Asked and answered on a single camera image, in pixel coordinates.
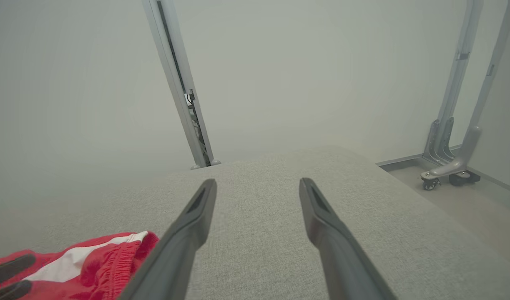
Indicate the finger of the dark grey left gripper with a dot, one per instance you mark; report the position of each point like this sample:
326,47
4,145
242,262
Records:
8,291
11,266

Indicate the grey metal frame upright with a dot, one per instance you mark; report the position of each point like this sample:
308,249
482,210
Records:
457,79

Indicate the red shorts with white band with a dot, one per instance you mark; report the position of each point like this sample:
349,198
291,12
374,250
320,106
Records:
109,266

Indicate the grey metal post with feet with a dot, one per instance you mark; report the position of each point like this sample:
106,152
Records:
186,121

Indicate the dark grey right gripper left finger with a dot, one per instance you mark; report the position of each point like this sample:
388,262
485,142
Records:
175,258

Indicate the grey wheeled frame stand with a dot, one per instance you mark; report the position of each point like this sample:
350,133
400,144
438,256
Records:
473,137

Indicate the black caster wheel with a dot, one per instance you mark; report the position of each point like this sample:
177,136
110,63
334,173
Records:
463,179
430,184

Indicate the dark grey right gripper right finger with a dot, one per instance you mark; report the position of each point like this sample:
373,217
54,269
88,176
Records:
342,266

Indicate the grey floor rail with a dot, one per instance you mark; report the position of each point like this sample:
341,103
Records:
398,161

